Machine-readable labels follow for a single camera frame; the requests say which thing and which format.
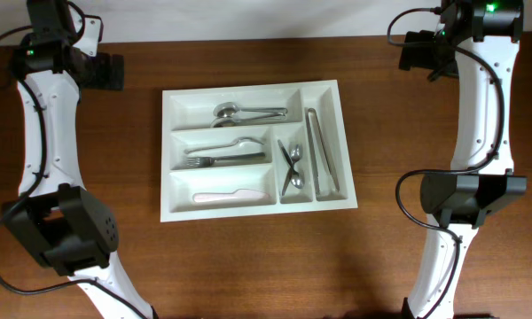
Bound large spoon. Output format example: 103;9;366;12
210;113;286;128
213;102;288;118

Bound metal tongs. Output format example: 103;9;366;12
305;108;340;196

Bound metal fork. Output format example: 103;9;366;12
185;152;266;168
184;136;264;155

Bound small teaspoon bowl up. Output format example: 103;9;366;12
278;141;305;197

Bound small teaspoon bowl down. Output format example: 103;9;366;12
278;140;305;196

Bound pink plastic knife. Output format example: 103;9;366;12
192;189;270;203

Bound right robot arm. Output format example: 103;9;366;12
389;0;528;318

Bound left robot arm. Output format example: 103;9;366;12
0;1;156;318

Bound white plastic cutlery tray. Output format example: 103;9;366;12
160;80;358;222

